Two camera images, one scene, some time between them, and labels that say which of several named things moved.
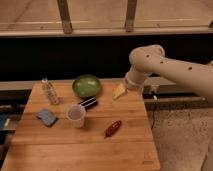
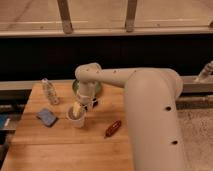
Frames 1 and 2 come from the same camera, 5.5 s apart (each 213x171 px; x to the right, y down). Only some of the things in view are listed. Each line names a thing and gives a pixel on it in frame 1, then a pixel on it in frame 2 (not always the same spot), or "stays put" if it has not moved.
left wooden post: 65,16 stays put
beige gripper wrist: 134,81 → 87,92
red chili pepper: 112,128 stays put
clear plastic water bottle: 50,92 stays put
